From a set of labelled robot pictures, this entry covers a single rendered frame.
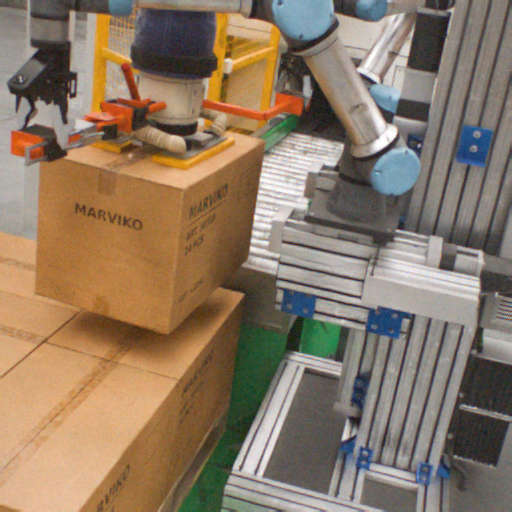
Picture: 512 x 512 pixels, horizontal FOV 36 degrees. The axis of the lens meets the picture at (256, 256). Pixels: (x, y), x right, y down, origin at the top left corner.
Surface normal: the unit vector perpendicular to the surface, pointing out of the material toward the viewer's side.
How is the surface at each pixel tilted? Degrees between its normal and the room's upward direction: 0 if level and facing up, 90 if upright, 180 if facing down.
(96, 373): 0
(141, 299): 90
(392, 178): 96
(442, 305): 90
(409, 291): 90
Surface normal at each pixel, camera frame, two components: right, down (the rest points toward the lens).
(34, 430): 0.14, -0.91
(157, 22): -0.44, 0.02
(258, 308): -0.28, 0.34
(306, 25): 0.15, 0.31
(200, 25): 0.59, 0.16
